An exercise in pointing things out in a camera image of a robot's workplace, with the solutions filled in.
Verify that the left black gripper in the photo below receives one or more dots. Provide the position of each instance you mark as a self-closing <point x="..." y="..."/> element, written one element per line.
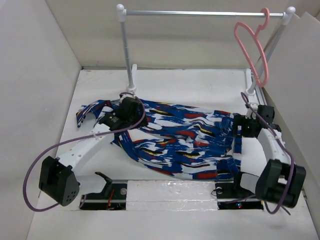
<point x="139" y="113"/>

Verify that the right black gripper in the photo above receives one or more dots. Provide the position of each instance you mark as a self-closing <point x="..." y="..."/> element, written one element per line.
<point x="240" y="120"/>

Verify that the blue patterned trousers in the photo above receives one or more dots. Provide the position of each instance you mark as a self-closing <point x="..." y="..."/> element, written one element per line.
<point x="181" y="141"/>

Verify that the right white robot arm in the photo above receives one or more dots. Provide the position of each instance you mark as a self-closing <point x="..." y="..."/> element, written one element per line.
<point x="281" y="180"/>

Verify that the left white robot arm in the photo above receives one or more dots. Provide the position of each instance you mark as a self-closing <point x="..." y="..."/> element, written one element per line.
<point x="60" y="177"/>

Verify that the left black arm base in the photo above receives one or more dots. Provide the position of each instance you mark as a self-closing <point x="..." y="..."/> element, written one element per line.
<point x="103" y="193"/>

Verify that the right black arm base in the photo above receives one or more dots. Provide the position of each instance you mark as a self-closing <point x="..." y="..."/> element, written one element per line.
<point x="231" y="197"/>

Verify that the white clothes rack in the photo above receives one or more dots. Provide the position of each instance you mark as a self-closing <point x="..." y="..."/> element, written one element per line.
<point x="259" y="78"/>

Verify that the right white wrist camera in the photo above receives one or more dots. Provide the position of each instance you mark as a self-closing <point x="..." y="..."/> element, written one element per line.
<point x="252" y="108"/>

